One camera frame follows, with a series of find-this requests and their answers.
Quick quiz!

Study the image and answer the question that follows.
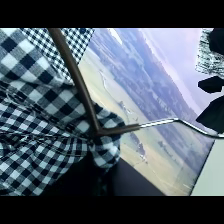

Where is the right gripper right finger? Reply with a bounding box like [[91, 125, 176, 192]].
[[110, 157, 165, 197]]

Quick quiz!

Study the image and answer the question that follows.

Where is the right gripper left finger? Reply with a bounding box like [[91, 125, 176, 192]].
[[43, 155, 102, 197]]

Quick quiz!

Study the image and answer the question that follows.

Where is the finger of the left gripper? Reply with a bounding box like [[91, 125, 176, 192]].
[[195, 96, 224, 135], [197, 75, 224, 95]]

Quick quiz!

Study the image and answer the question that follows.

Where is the checked shirt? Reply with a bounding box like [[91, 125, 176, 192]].
[[0, 27, 126, 197]]

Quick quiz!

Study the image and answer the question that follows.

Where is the grey patterned garment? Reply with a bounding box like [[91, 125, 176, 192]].
[[194, 27, 224, 80]]

